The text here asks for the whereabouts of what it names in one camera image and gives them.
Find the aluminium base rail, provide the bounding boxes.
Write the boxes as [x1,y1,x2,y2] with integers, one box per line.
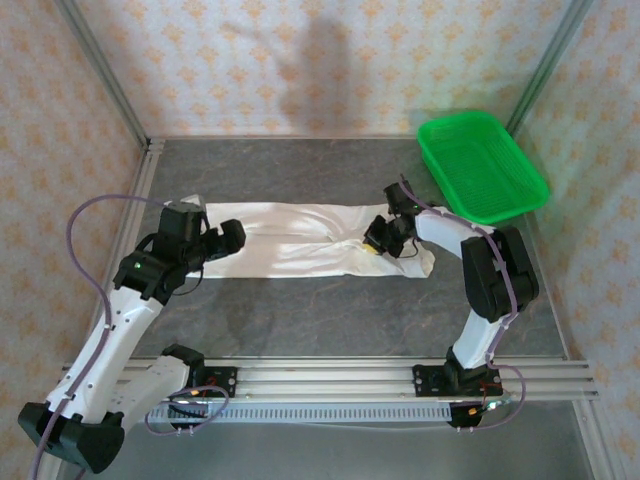
[59,355,600,401]

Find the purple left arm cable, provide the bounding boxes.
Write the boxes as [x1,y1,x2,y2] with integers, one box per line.
[29,193,171,480]

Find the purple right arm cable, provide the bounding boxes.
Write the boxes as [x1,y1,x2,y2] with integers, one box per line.
[399,173,527,432]

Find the grey slotted cable duct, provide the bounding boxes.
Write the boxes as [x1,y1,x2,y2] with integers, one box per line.
[149,399,454,425]

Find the white t-shirt with black print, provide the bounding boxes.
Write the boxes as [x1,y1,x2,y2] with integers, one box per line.
[202,200,436,281]

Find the purple cable loop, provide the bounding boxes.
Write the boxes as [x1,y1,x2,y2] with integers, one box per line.
[143,383,231,437]

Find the aluminium frame post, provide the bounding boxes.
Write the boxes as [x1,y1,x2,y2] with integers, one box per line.
[507,0,596,132]
[52,0,151,149]

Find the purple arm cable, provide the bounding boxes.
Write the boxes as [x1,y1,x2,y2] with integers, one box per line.
[29,193,171,480]
[399,173,527,432]

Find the green plastic basket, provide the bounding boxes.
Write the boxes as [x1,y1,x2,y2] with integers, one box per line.
[417,110,551,225]

